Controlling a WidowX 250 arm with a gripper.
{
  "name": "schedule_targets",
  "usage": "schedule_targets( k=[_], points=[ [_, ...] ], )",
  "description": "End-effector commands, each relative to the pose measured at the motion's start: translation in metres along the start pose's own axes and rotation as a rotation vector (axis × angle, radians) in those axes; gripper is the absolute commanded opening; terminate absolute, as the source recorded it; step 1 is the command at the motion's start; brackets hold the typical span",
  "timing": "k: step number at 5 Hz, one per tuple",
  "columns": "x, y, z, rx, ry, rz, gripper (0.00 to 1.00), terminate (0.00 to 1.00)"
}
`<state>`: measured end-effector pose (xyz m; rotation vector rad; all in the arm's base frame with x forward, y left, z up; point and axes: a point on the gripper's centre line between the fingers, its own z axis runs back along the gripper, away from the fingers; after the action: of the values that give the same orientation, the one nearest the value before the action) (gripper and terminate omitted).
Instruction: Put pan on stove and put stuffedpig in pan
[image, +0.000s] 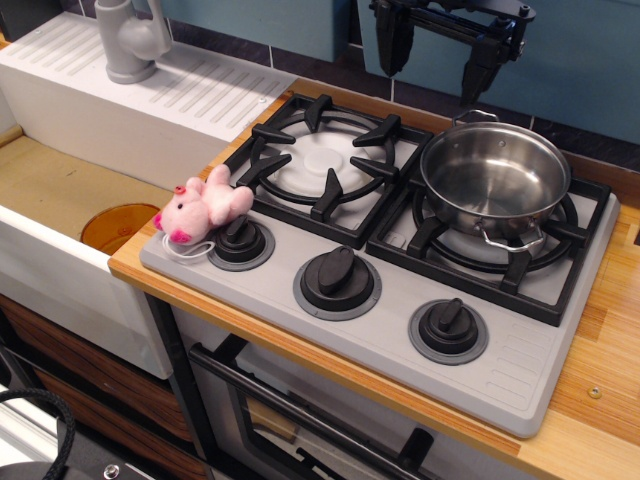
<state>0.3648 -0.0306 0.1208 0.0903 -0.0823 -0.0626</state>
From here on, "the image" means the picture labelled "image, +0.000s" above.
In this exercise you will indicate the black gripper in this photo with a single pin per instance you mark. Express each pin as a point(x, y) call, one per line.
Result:
point(493, 28)

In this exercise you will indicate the stainless steel pan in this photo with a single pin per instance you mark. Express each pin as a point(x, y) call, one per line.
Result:
point(493, 180)

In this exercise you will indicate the pink stuffed pig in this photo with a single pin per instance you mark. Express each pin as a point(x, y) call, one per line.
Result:
point(200, 206)

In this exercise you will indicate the black middle stove knob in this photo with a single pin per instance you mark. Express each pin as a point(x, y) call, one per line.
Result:
point(337, 286)

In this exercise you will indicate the black stove knob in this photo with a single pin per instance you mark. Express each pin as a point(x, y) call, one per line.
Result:
point(337, 286)
point(242, 245)
point(448, 332)

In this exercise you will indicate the black left stove knob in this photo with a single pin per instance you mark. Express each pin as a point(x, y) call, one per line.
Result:
point(242, 245)

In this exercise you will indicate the black right stove knob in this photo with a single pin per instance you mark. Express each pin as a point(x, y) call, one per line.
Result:
point(448, 332)

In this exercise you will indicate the grey toy stove top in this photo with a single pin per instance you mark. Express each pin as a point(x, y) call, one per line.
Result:
point(509, 385)

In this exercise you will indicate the black left burner grate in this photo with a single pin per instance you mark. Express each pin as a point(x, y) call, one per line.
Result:
point(322, 172)

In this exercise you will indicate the black burner grate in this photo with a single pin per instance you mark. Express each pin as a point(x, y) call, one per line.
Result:
point(322, 172)
point(538, 283)

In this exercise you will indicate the black right burner grate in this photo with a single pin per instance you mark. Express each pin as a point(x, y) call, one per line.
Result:
point(538, 283)

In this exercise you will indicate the grey toy faucet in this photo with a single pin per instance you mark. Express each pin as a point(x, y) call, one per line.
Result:
point(131, 45)

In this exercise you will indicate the white sink unit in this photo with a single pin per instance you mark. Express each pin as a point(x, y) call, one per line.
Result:
point(75, 143)

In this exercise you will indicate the orange sink drain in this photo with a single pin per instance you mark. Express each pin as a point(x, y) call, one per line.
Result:
point(110, 229)

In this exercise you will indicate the oven door with window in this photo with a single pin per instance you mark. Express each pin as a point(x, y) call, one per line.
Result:
point(279, 448)

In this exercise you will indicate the wooden drawer front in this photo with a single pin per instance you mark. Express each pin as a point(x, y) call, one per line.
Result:
point(114, 403)

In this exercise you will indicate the black oven door handle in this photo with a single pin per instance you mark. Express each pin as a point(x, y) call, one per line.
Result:
point(222, 363)

